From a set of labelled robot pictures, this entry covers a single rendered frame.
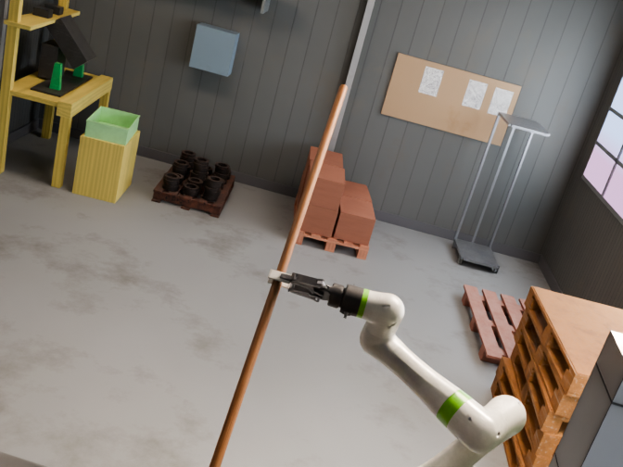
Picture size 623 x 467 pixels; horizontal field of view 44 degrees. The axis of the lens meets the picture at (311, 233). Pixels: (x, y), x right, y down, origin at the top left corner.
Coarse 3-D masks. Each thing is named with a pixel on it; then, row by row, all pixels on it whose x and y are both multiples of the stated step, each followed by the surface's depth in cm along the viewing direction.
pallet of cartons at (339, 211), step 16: (336, 160) 838; (304, 176) 836; (320, 176) 770; (336, 176) 784; (320, 192) 772; (336, 192) 771; (352, 192) 850; (368, 192) 865; (320, 208) 778; (336, 208) 778; (352, 208) 798; (368, 208) 811; (304, 224) 785; (320, 224) 784; (336, 224) 794; (352, 224) 786; (368, 224) 786; (336, 240) 788; (352, 240) 792; (368, 240) 792
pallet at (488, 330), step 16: (464, 288) 762; (464, 304) 753; (480, 304) 734; (496, 304) 744; (512, 304) 754; (480, 320) 701; (496, 320) 710; (512, 320) 719; (480, 336) 672; (496, 336) 706; (512, 336) 685; (480, 352) 660; (496, 352) 648
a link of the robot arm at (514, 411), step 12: (504, 396) 237; (504, 408) 230; (516, 408) 233; (516, 420) 230; (516, 432) 233; (456, 444) 246; (444, 456) 249; (456, 456) 245; (468, 456) 243; (480, 456) 242
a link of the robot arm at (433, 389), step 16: (368, 336) 240; (368, 352) 243; (384, 352) 239; (400, 352) 237; (400, 368) 236; (416, 368) 234; (416, 384) 232; (432, 384) 230; (448, 384) 230; (432, 400) 228
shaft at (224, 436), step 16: (336, 96) 273; (336, 112) 269; (320, 144) 263; (320, 160) 259; (304, 192) 253; (304, 208) 250; (288, 240) 245; (288, 256) 242; (272, 288) 237; (272, 304) 234; (256, 336) 229; (256, 352) 227; (240, 384) 222; (240, 400) 220; (224, 432) 215; (224, 448) 214
